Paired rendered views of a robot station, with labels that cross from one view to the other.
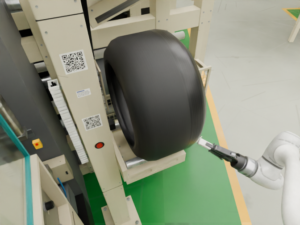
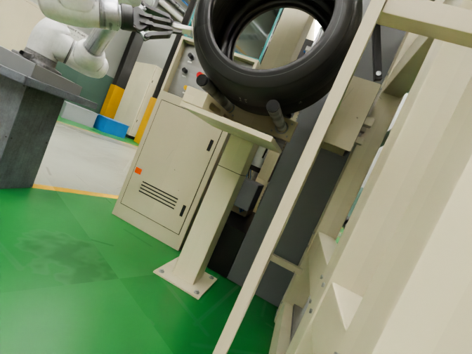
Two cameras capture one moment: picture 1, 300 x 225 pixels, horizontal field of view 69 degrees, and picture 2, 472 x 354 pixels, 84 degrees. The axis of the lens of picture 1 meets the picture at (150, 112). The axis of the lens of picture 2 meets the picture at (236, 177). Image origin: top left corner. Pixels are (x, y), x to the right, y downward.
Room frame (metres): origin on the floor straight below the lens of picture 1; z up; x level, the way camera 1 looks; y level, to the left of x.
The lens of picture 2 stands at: (1.52, -0.80, 0.70)
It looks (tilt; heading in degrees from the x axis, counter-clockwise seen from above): 4 degrees down; 127
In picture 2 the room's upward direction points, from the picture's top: 23 degrees clockwise
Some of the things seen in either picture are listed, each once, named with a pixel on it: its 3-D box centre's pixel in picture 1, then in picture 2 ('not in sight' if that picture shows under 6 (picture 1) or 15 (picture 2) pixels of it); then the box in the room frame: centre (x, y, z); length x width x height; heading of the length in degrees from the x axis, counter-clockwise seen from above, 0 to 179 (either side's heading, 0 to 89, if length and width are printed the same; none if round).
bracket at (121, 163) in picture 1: (114, 146); (254, 117); (0.73, 0.20, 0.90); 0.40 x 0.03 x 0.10; 23
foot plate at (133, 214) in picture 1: (120, 215); (187, 274); (0.69, 0.27, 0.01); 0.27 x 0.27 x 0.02; 23
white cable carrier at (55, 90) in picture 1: (72, 127); not in sight; (0.62, 0.33, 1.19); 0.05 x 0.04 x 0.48; 23
